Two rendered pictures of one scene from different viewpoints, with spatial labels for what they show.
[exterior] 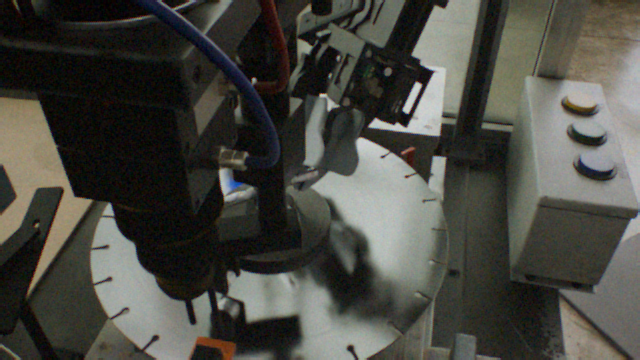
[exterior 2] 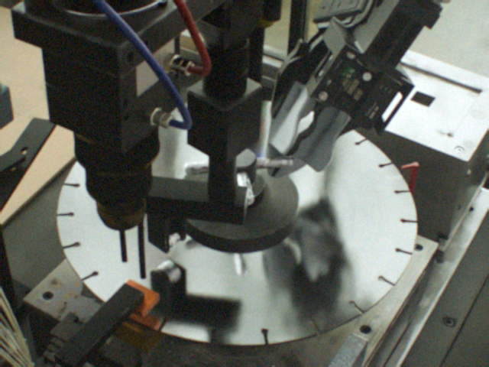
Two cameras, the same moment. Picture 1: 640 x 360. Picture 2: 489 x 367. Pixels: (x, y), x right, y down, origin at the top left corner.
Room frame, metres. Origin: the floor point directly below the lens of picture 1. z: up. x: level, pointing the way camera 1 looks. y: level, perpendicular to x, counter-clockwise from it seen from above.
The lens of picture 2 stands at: (-0.18, -0.13, 1.48)
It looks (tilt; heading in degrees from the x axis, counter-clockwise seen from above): 40 degrees down; 16
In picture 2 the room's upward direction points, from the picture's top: 3 degrees clockwise
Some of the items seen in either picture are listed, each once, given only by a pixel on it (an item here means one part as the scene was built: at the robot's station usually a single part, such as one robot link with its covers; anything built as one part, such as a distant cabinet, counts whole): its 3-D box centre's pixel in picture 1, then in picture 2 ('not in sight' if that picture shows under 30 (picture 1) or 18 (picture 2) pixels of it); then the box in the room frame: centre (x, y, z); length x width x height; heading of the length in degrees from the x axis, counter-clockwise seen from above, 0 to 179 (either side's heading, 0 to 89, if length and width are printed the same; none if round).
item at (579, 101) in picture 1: (579, 105); not in sight; (0.67, -0.37, 0.90); 0.04 x 0.04 x 0.02
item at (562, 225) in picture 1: (559, 176); not in sight; (0.60, -0.34, 0.82); 0.28 x 0.11 x 0.15; 167
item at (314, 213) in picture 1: (271, 213); (238, 193); (0.38, 0.04, 0.96); 0.11 x 0.11 x 0.03
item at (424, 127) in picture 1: (375, 135); (413, 146); (0.70, -0.09, 0.82); 0.18 x 0.18 x 0.15; 77
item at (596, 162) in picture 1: (594, 167); not in sight; (0.53, -0.34, 0.90); 0.04 x 0.04 x 0.02
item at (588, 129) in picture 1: (586, 134); not in sight; (0.60, -0.35, 0.90); 0.04 x 0.04 x 0.02
